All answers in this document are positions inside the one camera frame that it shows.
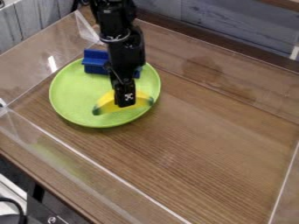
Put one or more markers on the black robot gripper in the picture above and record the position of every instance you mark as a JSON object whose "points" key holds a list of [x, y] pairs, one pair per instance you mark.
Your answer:
{"points": [[125, 87]]}

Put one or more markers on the yellow toy banana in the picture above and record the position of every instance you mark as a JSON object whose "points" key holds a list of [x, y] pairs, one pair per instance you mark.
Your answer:
{"points": [[105, 105]]}

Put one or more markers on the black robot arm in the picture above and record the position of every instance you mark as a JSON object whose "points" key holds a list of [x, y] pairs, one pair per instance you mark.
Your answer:
{"points": [[115, 16]]}

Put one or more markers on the green round plate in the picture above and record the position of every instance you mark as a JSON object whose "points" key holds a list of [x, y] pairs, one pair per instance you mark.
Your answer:
{"points": [[73, 94]]}

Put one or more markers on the blue plastic block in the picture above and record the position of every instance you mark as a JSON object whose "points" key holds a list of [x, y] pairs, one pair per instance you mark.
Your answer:
{"points": [[94, 61]]}

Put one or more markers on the black box with knob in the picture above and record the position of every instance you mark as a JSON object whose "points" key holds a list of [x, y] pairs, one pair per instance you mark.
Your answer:
{"points": [[44, 214]]}

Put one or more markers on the clear acrylic tray enclosure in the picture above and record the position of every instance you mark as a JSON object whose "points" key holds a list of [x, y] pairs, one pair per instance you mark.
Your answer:
{"points": [[208, 158]]}

